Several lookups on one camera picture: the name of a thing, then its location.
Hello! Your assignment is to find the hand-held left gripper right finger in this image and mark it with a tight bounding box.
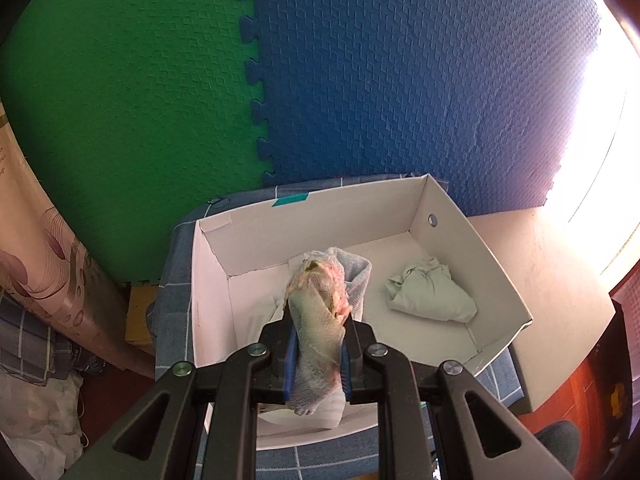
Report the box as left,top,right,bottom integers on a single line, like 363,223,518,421
340,317,576,480

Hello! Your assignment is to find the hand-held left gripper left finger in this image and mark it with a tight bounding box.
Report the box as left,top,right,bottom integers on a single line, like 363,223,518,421
65,320,301,480

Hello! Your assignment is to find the pale mesh underwear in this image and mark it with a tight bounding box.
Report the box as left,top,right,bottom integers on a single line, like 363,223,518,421
284,255,351,417

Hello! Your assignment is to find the white waffle underwear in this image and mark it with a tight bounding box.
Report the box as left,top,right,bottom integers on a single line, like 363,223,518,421
332,246,374,322

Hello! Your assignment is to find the white shoe box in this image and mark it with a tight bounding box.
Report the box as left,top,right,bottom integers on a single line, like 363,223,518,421
190,172,535,452

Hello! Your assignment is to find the light green underwear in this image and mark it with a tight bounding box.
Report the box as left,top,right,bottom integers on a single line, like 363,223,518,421
384,257,478,323

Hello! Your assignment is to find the white cloth in box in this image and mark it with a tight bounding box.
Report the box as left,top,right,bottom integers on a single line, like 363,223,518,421
245,255,348,431

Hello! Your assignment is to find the blue checked cloth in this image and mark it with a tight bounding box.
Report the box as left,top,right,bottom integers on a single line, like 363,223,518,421
155,175,523,480

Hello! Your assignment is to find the yellow cardboard box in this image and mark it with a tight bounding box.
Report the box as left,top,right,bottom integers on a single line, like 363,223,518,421
124,285,163,358

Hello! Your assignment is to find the person's right leg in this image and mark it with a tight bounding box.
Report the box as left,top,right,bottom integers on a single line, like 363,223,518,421
535,420,581,480

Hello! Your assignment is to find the grey cardboard box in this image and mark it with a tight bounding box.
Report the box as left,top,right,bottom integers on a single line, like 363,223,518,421
467,205,616,413

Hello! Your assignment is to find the white floral sheet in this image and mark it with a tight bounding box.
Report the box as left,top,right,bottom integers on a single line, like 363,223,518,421
0,370,88,480

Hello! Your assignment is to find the grey checked quilt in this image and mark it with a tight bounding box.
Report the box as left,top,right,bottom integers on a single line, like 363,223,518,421
0,292,106,386

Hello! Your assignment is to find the floral curtain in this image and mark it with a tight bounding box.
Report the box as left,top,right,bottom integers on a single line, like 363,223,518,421
0,100,158,378

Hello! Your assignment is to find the green foam mat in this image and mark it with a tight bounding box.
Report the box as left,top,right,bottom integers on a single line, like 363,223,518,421
0,0,276,286

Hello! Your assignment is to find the blue foam mat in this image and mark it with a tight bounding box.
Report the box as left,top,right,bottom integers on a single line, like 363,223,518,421
239,0,601,216

